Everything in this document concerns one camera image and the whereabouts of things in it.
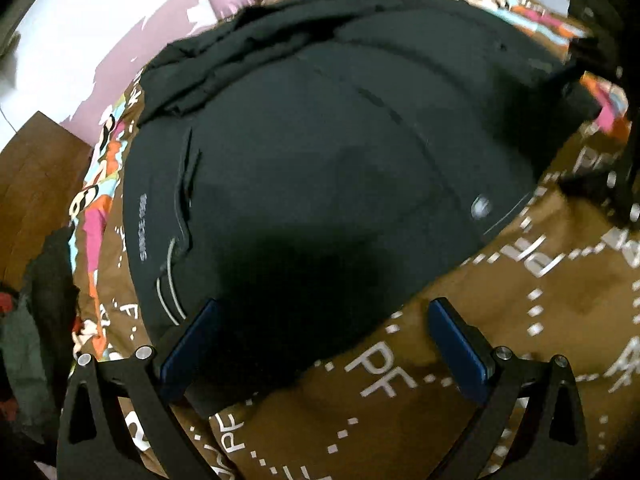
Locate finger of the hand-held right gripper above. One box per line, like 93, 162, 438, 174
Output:
565, 0, 640, 68
559, 167, 640, 228

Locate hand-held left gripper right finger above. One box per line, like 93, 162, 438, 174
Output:
427, 297, 590, 480

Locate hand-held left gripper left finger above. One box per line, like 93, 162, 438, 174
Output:
56, 297, 223, 480

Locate black jacket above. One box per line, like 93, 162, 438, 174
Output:
122, 0, 601, 418

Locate dark clothes pile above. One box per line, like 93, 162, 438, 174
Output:
0, 227, 83, 466

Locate printed colourful blanket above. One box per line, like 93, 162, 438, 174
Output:
67, 0, 640, 480

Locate wooden headboard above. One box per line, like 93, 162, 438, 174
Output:
0, 110, 93, 293

